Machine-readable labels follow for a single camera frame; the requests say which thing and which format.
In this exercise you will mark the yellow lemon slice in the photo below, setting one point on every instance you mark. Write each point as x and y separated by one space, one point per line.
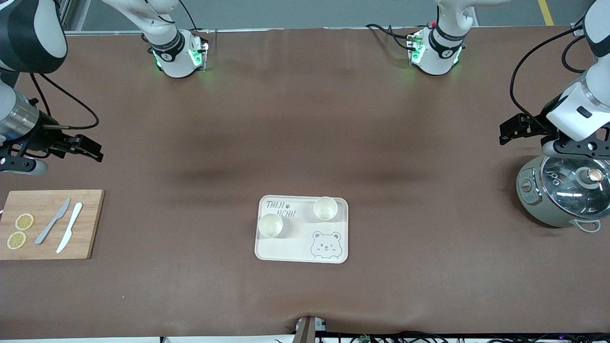
16 240
24 221

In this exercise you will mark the wooden cutting board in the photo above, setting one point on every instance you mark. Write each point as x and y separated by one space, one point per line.
93 214

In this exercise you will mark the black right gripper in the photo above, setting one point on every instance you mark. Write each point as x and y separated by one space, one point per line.
42 137

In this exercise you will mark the brown table cover mat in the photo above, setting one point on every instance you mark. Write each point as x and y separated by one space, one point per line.
305 119

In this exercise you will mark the cream bear print tray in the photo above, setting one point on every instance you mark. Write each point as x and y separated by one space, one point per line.
295 245

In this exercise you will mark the white plastic cup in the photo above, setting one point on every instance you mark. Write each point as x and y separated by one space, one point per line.
325 208
270 225

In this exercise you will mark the grey plastic knife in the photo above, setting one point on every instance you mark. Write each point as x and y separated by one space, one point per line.
44 234

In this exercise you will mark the glass pot lid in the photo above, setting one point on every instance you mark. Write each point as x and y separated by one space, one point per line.
562 190

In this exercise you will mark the grey-green electric pot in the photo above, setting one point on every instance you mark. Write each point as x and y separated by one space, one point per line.
538 205

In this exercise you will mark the aluminium frame profile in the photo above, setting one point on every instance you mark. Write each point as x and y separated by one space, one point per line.
71 16

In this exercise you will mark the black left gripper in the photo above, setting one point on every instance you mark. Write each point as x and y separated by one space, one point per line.
534 122

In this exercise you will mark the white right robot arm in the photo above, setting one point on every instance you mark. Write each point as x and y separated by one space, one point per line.
176 59

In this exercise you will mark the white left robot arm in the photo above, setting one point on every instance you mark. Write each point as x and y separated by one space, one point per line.
438 57

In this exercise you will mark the white plastic knife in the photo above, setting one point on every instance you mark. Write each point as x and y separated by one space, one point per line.
65 240

